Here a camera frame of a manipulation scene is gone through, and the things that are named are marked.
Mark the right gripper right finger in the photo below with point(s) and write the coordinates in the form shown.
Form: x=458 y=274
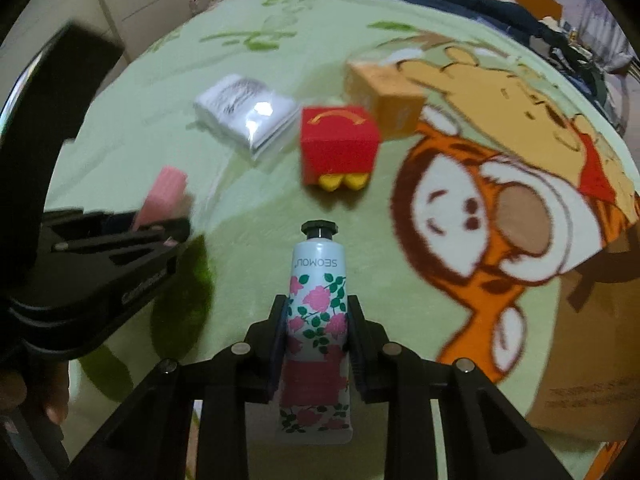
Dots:
x=365 y=341

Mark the person's hand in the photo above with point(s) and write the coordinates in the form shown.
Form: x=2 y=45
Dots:
x=47 y=386

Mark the white wet wipes pack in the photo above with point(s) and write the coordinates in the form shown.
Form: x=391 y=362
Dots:
x=246 y=113

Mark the pink tube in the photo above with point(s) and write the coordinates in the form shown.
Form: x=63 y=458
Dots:
x=166 y=200

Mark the red toy box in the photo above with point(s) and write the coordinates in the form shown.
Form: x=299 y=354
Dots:
x=338 y=147

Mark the orange cardboard box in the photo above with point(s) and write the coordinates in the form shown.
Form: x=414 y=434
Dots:
x=394 y=103

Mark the Winnie the Pooh fleece blanket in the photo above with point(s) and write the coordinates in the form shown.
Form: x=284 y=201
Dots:
x=470 y=197

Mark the floral hand cream tube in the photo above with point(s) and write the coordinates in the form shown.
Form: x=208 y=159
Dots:
x=314 y=395

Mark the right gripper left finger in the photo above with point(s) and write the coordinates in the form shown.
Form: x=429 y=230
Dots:
x=268 y=340

